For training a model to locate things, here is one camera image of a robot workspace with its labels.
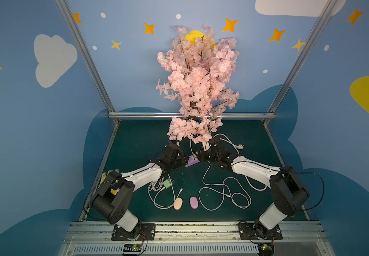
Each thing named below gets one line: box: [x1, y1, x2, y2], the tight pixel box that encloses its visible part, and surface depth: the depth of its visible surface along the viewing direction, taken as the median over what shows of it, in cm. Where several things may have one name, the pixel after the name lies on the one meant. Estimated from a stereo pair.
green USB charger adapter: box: [162, 178, 172, 189], surface depth 90 cm
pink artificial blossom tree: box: [156, 24, 241, 144], surface depth 78 cm
